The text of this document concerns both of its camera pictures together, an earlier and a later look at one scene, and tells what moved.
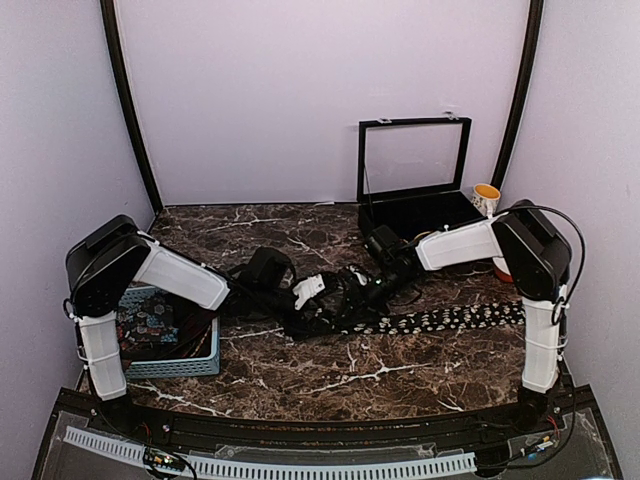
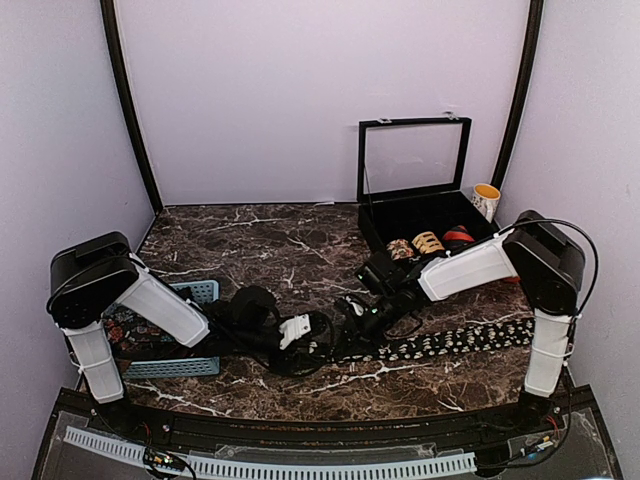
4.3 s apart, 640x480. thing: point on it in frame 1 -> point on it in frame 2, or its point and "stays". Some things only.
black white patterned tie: x=456 y=317 -> x=487 y=335
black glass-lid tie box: x=410 y=175 stays
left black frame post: x=114 y=49 stays
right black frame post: x=524 y=91 stays
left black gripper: x=294 y=329 -> x=287 y=365
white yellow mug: x=485 y=197 stays
